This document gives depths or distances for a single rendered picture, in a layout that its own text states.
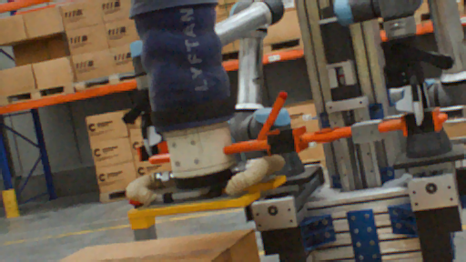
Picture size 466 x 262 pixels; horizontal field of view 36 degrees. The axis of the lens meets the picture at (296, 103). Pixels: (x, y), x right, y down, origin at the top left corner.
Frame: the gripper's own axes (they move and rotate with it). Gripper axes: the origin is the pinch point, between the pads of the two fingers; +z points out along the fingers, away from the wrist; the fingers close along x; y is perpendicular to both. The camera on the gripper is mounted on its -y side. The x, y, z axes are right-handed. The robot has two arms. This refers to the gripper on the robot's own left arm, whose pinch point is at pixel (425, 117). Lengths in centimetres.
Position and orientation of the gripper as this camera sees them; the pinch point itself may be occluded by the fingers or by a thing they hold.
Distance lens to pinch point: 170.9
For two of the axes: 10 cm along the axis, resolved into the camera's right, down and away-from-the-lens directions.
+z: 1.9, 9.8, 0.5
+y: -9.2, 1.6, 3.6
